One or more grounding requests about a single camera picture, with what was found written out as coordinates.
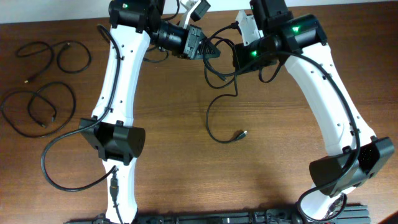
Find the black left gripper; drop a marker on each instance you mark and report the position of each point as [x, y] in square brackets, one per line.
[193, 44]

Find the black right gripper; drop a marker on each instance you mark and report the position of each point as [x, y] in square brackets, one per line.
[240, 60]

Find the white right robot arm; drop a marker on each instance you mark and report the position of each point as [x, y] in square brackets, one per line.
[273, 36]

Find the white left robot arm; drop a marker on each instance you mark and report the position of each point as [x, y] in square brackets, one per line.
[135, 25]

